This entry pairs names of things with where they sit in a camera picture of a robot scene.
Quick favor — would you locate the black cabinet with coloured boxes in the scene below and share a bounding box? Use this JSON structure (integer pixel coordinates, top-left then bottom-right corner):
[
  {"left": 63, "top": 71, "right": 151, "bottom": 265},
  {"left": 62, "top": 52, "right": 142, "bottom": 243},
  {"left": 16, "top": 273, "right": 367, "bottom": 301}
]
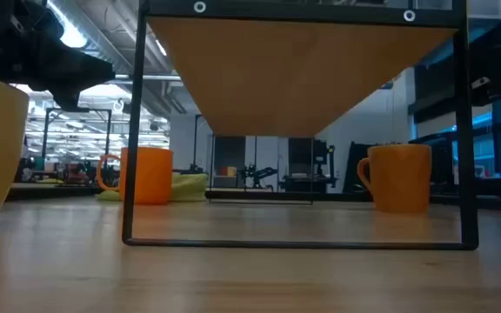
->
[{"left": 212, "top": 136, "right": 248, "bottom": 190}]

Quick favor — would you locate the dark orange ceramic mug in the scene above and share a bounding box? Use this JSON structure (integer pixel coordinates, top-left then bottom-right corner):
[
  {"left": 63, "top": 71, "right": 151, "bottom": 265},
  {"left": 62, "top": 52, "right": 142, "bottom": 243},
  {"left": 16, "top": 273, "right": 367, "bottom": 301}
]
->
[{"left": 356, "top": 143, "right": 433, "bottom": 214}]

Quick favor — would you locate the black leaning panel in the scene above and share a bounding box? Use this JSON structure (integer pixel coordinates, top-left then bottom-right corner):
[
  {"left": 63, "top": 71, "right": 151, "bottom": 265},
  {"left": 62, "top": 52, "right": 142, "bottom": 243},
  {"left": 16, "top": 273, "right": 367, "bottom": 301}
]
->
[{"left": 342, "top": 140, "right": 377, "bottom": 194}]

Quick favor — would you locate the black equipment rack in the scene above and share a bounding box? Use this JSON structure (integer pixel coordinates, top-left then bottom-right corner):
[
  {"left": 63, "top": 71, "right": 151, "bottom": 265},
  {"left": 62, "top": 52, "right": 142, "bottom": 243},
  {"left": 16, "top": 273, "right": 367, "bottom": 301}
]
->
[{"left": 278, "top": 137, "right": 339, "bottom": 194}]

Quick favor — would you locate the green cloth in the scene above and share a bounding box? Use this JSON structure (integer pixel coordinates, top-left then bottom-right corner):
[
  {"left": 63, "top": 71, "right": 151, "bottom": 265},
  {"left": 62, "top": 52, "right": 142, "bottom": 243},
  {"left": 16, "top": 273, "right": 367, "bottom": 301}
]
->
[{"left": 96, "top": 172, "right": 209, "bottom": 203}]

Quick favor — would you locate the black frame wooden shelf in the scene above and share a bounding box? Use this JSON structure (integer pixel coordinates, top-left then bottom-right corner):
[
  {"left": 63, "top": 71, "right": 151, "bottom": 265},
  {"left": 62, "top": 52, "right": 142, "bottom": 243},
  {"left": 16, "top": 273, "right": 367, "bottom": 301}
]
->
[{"left": 121, "top": 0, "right": 480, "bottom": 251}]

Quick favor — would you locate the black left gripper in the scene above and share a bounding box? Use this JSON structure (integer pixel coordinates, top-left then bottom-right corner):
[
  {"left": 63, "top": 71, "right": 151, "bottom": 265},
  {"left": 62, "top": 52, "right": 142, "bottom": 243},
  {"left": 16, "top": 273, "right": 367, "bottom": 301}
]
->
[{"left": 0, "top": 0, "right": 117, "bottom": 113}]

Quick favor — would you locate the bright orange plastic mug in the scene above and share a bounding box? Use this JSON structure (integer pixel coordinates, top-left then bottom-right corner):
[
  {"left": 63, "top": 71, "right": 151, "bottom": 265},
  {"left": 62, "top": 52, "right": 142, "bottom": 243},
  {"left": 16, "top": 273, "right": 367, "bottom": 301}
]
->
[{"left": 96, "top": 146, "right": 175, "bottom": 206}]

